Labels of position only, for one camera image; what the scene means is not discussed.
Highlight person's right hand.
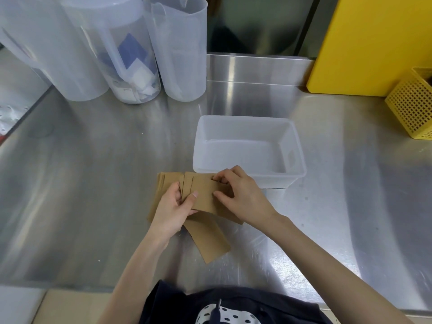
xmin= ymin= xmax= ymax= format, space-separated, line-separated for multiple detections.
xmin=211 ymin=165 xmax=281 ymax=234

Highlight person's left hand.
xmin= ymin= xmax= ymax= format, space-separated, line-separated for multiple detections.
xmin=148 ymin=181 xmax=200 ymax=246

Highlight brown paper bag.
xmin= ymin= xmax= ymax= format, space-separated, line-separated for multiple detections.
xmin=183 ymin=212 xmax=232 ymax=264
xmin=182 ymin=171 xmax=244 ymax=225
xmin=147 ymin=172 xmax=185 ymax=224

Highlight person's left forearm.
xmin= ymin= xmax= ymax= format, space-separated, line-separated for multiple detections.
xmin=96 ymin=233 xmax=170 ymax=324

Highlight person's right forearm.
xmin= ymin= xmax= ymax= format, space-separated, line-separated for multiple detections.
xmin=261 ymin=214 xmax=417 ymax=324

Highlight translucent white plastic bin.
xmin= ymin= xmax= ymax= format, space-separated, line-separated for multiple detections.
xmin=192 ymin=115 xmax=307 ymax=189

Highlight dark polka dot shirt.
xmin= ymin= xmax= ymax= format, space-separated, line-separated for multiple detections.
xmin=139 ymin=279 xmax=333 ymax=324

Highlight pile of white paper pieces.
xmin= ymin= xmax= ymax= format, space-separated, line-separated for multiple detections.
xmin=104 ymin=57 xmax=161 ymax=102

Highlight frosted plastic measuring jug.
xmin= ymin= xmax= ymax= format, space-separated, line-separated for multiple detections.
xmin=143 ymin=0 xmax=208 ymax=102

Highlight beige cardboard box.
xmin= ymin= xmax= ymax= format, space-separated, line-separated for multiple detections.
xmin=40 ymin=288 xmax=150 ymax=324

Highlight blue paper sheet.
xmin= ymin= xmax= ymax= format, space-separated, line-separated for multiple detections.
xmin=117 ymin=32 xmax=149 ymax=70

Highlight yellow cutting board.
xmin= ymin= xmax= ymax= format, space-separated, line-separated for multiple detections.
xmin=306 ymin=0 xmax=432 ymax=97

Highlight yellow perforated plastic basket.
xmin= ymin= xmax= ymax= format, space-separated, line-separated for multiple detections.
xmin=385 ymin=67 xmax=432 ymax=141

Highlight large frosted plastic pitcher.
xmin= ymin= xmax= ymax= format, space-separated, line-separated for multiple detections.
xmin=0 ymin=0 xmax=109 ymax=102

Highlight clear plastic pitcher with handle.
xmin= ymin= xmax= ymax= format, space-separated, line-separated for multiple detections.
xmin=61 ymin=0 xmax=161 ymax=105

